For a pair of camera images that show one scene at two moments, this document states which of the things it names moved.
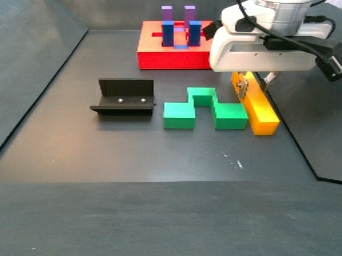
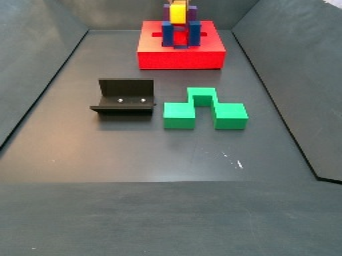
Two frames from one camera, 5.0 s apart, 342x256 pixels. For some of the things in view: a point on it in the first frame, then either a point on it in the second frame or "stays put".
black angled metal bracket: (126, 95) stays put
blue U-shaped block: (169, 34) stays put
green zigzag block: (179, 115) stays put
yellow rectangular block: (257, 105) -> (178, 12)
